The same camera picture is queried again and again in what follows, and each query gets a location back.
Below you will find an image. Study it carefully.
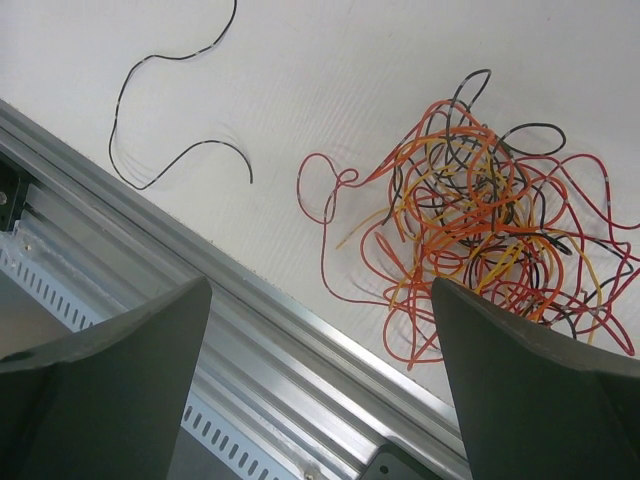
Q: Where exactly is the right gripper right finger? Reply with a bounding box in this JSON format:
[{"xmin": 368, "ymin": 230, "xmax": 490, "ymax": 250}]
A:
[{"xmin": 432, "ymin": 278, "xmax": 639, "ymax": 479}]

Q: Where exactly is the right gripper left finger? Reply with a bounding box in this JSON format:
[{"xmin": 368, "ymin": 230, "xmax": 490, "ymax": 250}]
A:
[{"xmin": 1, "ymin": 277, "xmax": 212, "ymax": 479}]

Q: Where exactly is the coloured wire bundle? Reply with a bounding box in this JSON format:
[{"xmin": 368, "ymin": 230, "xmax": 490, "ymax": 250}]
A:
[{"xmin": 297, "ymin": 68, "xmax": 640, "ymax": 372}]

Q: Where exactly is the black wire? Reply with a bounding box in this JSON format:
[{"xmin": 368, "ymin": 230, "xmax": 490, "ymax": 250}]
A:
[{"xmin": 108, "ymin": 0, "xmax": 255, "ymax": 191}]

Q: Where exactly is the aluminium rail frame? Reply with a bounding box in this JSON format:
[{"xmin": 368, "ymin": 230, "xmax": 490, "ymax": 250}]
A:
[{"xmin": 1, "ymin": 105, "xmax": 471, "ymax": 479}]

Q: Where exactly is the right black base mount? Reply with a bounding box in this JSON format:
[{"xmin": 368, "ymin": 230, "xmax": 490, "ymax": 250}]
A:
[{"xmin": 1, "ymin": 157, "xmax": 32, "ymax": 232}]

